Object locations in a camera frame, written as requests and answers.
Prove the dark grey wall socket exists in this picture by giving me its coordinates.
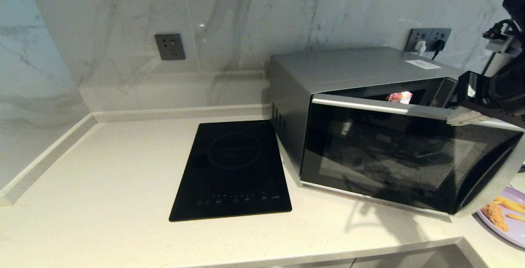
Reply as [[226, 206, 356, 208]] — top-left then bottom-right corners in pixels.
[[429, 28, 452, 52], [404, 28, 430, 52], [155, 34, 186, 61]]

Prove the fried chicken piece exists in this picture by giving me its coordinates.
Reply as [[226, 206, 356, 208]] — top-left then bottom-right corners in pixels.
[[481, 202, 509, 232]]

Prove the lilac plate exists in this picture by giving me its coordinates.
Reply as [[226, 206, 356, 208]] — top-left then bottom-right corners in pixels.
[[477, 186, 525, 249]]

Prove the white paper sticker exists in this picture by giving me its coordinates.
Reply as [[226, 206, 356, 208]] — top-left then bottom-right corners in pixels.
[[405, 59, 443, 70]]

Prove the black power plug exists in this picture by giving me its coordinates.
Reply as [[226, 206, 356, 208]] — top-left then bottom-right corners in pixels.
[[431, 40, 446, 61]]

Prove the grey cabinet door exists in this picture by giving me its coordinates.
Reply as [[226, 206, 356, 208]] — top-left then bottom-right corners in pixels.
[[355, 244, 466, 268], [283, 259, 357, 268]]

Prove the black induction cooktop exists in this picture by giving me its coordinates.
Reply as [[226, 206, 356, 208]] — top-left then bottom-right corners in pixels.
[[169, 120, 292, 222]]

